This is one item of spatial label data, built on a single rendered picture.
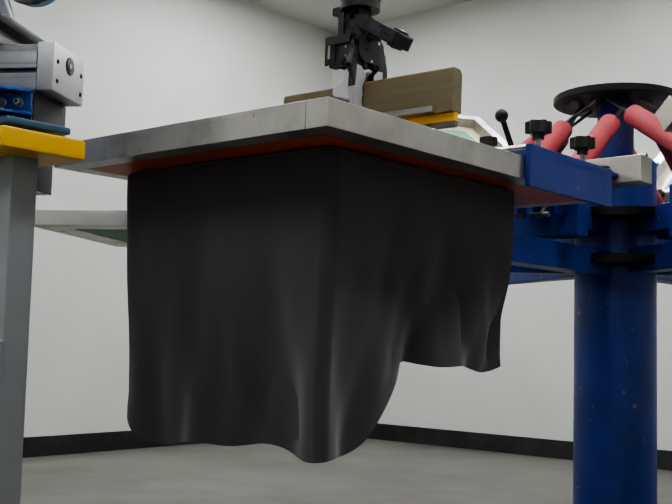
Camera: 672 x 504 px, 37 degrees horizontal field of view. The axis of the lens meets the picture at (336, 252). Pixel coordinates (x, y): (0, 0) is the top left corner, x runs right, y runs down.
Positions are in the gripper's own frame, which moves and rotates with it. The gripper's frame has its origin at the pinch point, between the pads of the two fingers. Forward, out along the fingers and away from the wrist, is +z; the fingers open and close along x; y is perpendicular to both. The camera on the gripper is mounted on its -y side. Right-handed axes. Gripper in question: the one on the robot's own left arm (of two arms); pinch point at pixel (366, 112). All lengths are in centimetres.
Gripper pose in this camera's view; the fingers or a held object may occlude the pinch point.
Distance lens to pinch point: 180.7
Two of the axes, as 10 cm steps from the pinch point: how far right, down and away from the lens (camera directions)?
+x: -6.5, -0.9, -7.6
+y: -7.6, 0.3, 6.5
